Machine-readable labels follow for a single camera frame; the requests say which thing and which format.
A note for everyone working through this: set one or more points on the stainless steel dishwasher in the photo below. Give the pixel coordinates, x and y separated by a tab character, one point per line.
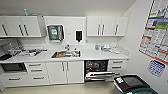
98	71

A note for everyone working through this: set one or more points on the black soap dispenser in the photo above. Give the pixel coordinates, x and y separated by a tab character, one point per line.
79	35

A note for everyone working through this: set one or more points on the chrome sink faucet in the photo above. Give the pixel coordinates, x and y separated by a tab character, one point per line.
68	47

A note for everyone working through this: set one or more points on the steel paper towel dispenser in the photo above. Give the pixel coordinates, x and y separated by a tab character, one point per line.
55	32

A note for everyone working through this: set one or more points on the white double-door base cabinet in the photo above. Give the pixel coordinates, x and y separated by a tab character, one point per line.
55	73

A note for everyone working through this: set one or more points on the blue spray bottle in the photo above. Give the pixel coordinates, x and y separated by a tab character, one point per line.
26	12

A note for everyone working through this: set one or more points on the white wall cabinet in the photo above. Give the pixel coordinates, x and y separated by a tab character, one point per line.
106	26
20	26

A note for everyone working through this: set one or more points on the large wall poster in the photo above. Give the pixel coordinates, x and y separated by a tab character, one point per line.
156	30

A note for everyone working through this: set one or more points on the small wall poster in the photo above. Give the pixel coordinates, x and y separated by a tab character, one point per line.
156	68

